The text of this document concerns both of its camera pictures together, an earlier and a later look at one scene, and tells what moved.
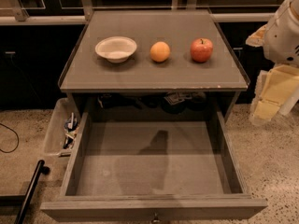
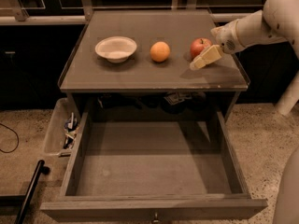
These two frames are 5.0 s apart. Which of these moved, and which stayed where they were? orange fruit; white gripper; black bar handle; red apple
Moved: white gripper
Stayed: black bar handle; red apple; orange fruit
